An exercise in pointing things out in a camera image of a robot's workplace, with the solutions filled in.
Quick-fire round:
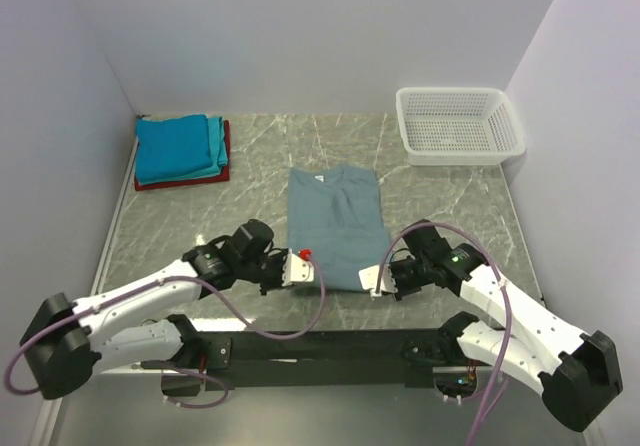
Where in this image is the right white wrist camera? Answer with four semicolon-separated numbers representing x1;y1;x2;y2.
358;264;397;298

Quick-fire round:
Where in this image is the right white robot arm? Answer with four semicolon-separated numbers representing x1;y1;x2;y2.
372;220;623;432

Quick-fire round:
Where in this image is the folded dark red t-shirt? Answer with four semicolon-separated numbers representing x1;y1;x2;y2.
133;117;231;191

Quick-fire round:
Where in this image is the grey-blue t-shirt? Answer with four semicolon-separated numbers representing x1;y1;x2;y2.
287;165;390;292

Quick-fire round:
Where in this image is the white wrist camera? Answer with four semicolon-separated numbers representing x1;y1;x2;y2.
282;249;315;287
358;264;397;298

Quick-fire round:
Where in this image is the white plastic basket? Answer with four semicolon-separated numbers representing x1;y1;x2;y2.
396;87;526;166

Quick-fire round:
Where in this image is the folded blue t-shirt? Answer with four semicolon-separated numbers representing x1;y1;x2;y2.
136;115;213;182

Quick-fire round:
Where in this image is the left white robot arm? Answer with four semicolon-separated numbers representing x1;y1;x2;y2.
18;219;294;400

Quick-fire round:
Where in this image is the folded teal t-shirt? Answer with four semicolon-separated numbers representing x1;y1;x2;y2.
203;117;228;176

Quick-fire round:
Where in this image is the black base beam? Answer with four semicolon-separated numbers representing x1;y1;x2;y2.
168;329;468;388

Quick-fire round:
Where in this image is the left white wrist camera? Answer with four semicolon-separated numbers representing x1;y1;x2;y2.
282;249;315;287

